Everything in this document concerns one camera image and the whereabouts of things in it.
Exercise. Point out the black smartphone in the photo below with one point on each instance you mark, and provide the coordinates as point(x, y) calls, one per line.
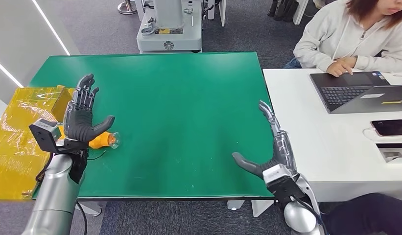
point(392, 127)

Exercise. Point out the white table foot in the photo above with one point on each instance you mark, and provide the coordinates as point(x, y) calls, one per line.
point(90, 209)
point(235, 205)
point(260, 207)

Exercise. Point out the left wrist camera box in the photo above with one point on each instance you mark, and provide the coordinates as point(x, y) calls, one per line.
point(45, 134)

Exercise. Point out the person's right hand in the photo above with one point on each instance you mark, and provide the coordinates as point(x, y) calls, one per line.
point(338, 68)

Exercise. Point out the chrome stand base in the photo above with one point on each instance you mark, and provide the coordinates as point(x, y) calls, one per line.
point(126, 7)

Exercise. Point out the orange detergent bottle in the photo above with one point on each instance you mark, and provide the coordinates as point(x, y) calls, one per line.
point(101, 140)

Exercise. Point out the white furniture leg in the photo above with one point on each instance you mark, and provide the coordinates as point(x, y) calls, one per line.
point(222, 13)
point(300, 11)

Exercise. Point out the person's left hand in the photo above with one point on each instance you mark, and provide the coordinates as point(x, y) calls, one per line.
point(352, 62)

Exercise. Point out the white desk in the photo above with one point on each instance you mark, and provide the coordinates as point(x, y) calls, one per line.
point(327, 142)

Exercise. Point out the person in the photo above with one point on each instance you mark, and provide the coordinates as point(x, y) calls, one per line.
point(366, 215)

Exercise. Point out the yellow taped cardboard box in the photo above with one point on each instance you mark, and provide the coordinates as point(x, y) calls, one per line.
point(19, 139)

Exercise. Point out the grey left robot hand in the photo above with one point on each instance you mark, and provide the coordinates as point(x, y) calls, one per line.
point(79, 123)

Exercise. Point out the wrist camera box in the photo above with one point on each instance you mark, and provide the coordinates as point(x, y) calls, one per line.
point(282, 185)
point(45, 134)

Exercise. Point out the dark grey laptop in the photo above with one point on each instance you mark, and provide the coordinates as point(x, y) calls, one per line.
point(350, 92)

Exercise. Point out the white desktop device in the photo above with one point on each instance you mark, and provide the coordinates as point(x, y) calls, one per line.
point(393, 155)

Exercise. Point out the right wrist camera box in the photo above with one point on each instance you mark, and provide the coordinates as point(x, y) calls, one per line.
point(282, 185)

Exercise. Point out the green table mat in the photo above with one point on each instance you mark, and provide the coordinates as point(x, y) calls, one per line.
point(174, 107)

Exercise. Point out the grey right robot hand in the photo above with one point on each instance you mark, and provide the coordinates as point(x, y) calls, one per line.
point(282, 152)

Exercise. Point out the white robot stand machine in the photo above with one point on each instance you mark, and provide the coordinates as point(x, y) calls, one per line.
point(170, 32)

